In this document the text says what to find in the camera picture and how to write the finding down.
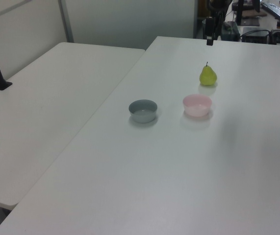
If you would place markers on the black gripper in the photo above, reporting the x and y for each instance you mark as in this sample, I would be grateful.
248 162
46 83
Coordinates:
209 27

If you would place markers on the black keyboard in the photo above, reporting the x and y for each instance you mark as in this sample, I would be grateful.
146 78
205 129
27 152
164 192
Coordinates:
277 10

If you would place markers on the dark green box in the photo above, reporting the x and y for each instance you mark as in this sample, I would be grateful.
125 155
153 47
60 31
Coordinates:
231 30

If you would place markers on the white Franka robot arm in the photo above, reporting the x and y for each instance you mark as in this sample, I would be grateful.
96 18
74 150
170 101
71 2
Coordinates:
215 5

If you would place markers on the black electronics box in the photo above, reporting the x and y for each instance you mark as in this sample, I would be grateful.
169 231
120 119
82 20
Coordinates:
255 36

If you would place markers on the green pear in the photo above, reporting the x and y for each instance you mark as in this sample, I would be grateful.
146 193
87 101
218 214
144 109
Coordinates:
208 76

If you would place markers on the pink bowl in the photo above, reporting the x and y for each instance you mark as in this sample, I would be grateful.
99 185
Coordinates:
196 104

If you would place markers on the black monitor stand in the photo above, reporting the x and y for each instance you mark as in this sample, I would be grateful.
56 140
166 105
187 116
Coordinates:
246 14

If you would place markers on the grey bowl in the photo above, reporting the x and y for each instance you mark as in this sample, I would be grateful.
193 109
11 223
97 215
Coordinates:
143 110

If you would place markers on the grey partition frame post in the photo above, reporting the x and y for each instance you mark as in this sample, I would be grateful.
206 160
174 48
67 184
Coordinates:
66 20

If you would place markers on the white side table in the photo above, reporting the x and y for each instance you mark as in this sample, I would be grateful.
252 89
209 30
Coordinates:
44 110

